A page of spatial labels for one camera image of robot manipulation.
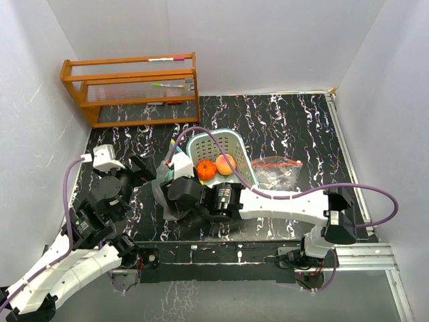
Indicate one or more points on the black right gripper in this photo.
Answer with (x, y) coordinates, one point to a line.
(173, 205)

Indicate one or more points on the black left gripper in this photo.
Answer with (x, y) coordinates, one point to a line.
(146, 171)

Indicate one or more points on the blue zipper clear bag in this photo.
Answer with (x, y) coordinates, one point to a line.
(161, 185)

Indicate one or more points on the red zipper clear bag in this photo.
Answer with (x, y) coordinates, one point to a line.
(277, 173)

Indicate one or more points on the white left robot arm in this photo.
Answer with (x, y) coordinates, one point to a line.
(86, 247)

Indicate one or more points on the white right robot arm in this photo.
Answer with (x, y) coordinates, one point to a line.
(331, 213)

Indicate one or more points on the orange pumpkin toy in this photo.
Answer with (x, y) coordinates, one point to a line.
(206, 170)

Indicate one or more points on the pink orange peach fruit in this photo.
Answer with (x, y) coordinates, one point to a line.
(226, 165)

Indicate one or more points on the wooden shelf rack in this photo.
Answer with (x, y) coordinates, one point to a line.
(117, 92)

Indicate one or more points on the green capped marker pen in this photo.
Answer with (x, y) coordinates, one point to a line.
(167, 85)

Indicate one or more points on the pink white marker pen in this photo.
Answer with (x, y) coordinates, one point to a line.
(166, 59)

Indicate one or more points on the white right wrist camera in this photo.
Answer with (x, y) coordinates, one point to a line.
(181, 165)

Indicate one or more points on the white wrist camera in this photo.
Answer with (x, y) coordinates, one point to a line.
(103, 158)
(181, 165)

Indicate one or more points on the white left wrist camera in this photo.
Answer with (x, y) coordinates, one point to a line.
(103, 158)

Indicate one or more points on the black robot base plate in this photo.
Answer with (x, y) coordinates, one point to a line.
(212, 261)

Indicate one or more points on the aluminium frame rail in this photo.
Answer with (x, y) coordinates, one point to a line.
(368, 256)

